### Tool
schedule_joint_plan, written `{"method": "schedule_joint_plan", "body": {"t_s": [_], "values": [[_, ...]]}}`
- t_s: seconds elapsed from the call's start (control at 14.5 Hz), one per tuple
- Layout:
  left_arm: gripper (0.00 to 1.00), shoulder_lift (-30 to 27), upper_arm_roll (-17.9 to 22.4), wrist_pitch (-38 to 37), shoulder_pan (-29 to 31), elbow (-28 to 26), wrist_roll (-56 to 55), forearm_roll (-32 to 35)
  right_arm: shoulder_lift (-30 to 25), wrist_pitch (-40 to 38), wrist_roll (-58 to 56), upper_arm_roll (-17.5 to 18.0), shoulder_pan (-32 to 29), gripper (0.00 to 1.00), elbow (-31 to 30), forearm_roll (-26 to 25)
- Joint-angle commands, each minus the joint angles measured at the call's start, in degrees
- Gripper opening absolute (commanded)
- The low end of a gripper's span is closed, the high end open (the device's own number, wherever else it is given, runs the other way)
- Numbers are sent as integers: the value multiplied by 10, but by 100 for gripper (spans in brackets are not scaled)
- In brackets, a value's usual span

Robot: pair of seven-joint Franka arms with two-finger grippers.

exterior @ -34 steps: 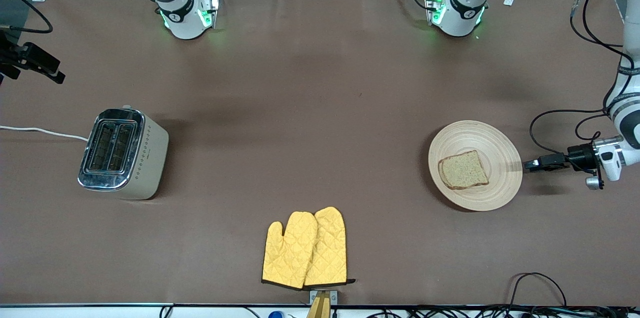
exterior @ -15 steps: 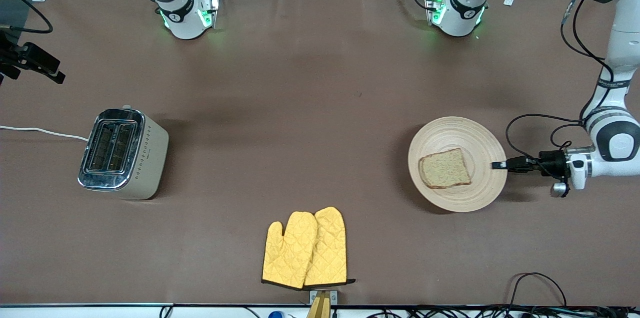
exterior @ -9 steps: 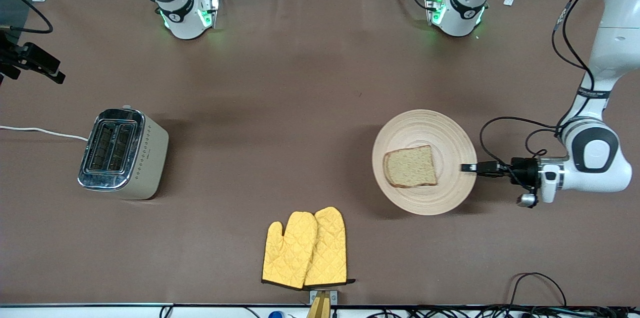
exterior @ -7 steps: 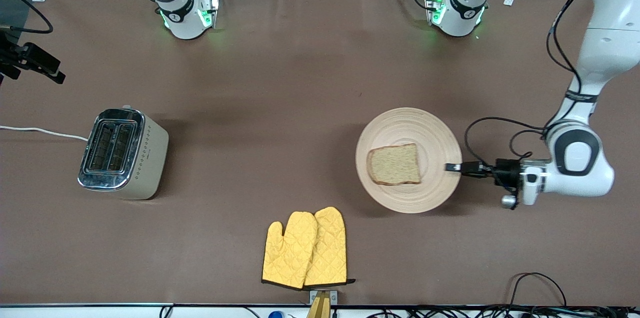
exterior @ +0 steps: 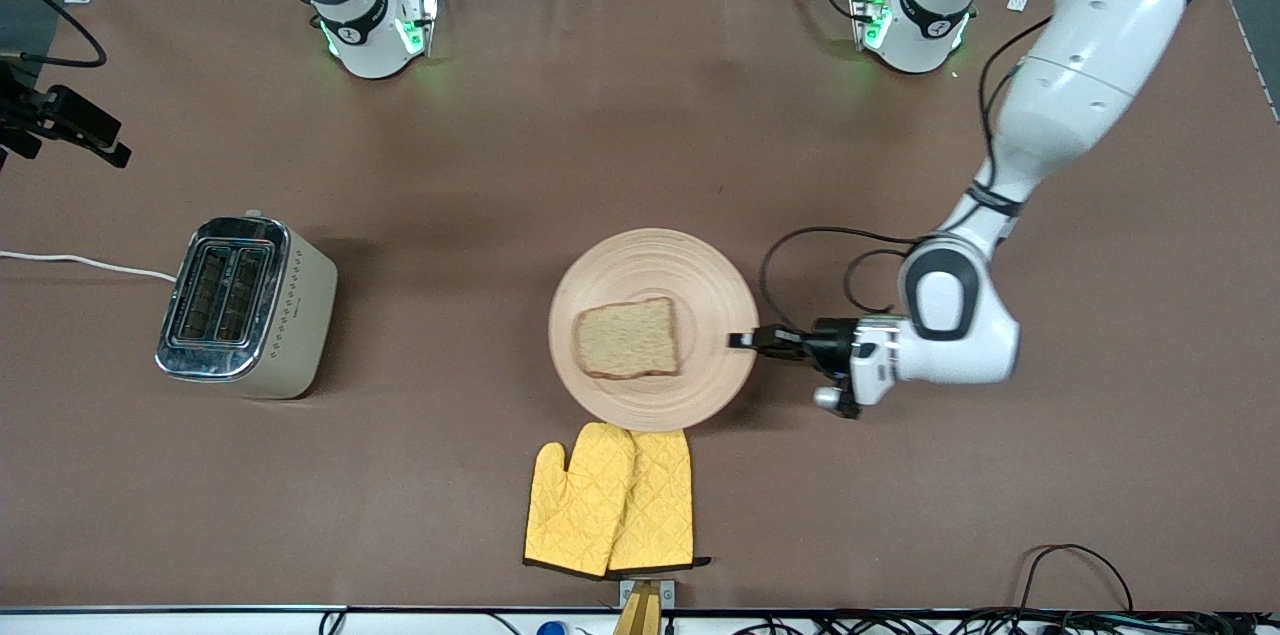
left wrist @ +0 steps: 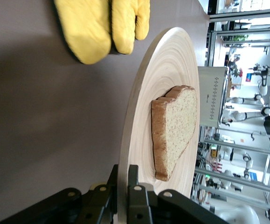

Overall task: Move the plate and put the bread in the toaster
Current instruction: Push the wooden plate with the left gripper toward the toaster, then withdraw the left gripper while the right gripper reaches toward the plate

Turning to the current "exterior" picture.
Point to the round wooden plate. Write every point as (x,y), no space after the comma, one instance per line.
(650,265)

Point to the metal base connector plate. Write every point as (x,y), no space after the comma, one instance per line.
(420,20)
(870,15)

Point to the brown table cover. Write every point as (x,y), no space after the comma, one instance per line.
(640,115)

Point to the cream and chrome toaster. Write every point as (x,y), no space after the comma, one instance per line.
(290,315)

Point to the metal bracket plate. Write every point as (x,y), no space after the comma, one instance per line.
(667,593)

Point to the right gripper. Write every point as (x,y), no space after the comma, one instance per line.
(62,115)

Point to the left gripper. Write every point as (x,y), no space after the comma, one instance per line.
(826,343)

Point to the yellow quilted oven mitt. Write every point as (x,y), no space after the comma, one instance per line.
(575,505)
(660,495)

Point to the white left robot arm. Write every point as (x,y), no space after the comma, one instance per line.
(1090,35)

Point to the brown bread slice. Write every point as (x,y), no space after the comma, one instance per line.
(628,340)

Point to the small blue object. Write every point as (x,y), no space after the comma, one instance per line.
(552,629)

